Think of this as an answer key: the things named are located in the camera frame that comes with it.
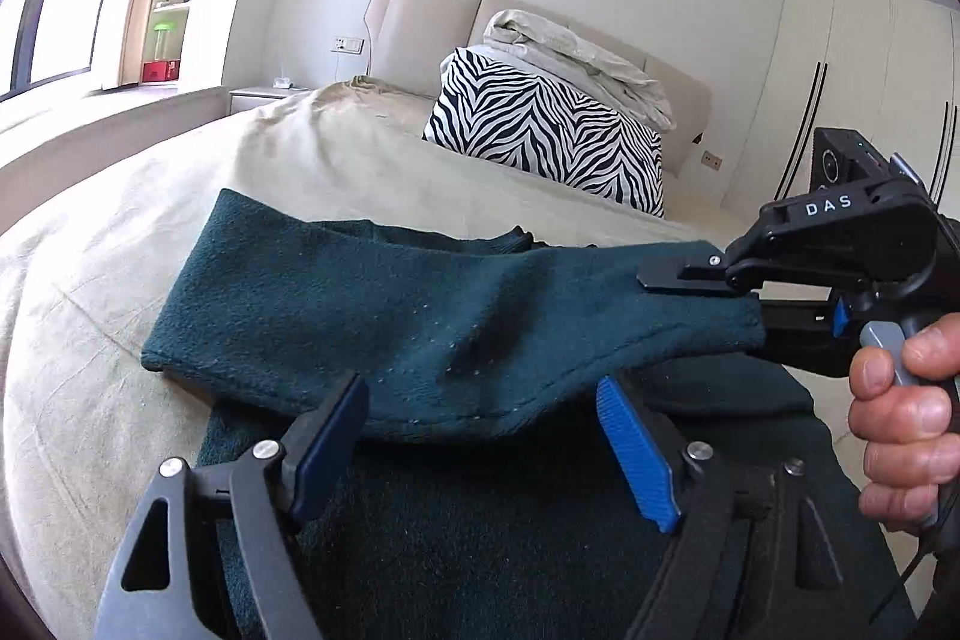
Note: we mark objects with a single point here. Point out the dark green knit sweater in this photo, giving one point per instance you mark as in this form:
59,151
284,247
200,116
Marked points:
375,295

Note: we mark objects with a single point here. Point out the red box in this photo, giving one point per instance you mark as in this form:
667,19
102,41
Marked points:
160,71

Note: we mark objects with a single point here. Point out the person's right hand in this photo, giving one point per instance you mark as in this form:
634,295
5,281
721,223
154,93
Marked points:
900,415

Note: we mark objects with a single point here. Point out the bed with beige sheet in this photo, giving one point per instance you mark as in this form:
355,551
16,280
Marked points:
150,197

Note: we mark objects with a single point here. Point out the white wall socket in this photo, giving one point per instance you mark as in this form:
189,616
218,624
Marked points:
711,160
349,44

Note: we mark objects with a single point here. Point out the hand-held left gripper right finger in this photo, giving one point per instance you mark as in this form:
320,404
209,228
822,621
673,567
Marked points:
637,452

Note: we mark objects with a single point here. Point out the folded cream quilt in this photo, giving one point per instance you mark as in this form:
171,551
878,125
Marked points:
570,55

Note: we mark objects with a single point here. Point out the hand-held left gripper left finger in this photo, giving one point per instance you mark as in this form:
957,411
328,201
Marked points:
330,452

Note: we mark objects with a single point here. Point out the zebra striped pillow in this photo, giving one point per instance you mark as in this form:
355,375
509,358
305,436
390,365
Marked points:
540,130

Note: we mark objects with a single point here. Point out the cream wardrobe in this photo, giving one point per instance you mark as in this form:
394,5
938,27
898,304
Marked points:
862,63

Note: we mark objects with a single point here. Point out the white nightstand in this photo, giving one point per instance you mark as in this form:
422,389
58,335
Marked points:
255,100

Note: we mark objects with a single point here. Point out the white window bench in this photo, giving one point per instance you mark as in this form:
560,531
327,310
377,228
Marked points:
112,119

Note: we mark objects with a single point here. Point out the beige padded headboard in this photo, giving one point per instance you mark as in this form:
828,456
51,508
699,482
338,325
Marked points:
420,25

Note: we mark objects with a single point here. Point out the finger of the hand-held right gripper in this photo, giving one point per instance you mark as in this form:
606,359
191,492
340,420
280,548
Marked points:
675,276
838,319

